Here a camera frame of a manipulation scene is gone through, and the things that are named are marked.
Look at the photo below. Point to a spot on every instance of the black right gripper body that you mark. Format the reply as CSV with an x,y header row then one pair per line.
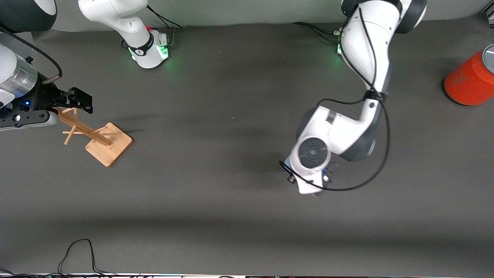
x,y
43,97

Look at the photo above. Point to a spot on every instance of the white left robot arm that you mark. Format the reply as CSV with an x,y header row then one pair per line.
x,y
362,42

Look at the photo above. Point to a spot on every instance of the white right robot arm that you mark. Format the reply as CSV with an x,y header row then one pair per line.
x,y
123,19

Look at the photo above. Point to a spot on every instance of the wooden cup rack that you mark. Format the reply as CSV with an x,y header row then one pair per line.
x,y
110,146

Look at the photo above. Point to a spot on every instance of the dark grey table mat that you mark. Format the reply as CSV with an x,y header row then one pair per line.
x,y
193,193

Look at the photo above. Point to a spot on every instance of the orange can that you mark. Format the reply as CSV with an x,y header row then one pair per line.
x,y
469,83

